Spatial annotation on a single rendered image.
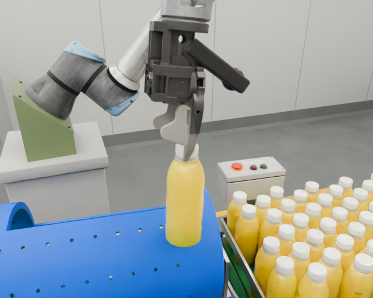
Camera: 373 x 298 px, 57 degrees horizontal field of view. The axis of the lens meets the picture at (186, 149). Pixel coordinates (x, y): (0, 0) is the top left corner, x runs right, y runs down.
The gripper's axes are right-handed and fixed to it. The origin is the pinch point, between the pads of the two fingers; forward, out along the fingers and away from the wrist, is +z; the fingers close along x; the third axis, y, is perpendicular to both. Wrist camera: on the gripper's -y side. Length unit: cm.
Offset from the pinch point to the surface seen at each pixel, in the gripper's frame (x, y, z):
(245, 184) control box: -37, -32, 25
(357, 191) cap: -22, -61, 21
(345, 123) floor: -300, -302, 69
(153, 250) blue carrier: -2.6, 3.8, 21.7
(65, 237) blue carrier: -6.5, 20.0, 20.0
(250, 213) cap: -21.4, -26.5, 25.8
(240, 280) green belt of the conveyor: -18, -25, 45
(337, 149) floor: -239, -246, 83
